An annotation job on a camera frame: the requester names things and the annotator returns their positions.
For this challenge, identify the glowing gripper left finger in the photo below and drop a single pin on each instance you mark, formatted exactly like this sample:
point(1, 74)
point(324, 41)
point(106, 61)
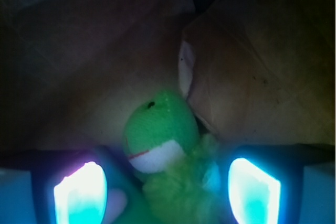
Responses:
point(57, 186)

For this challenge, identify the brown paper bag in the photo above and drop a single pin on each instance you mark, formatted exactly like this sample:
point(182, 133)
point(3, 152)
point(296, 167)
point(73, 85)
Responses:
point(254, 71)

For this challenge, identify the green plush animal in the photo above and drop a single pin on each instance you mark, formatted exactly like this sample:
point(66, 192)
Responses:
point(175, 162)

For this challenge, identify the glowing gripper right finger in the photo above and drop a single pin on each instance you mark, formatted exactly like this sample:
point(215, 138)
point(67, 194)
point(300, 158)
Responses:
point(281, 184)

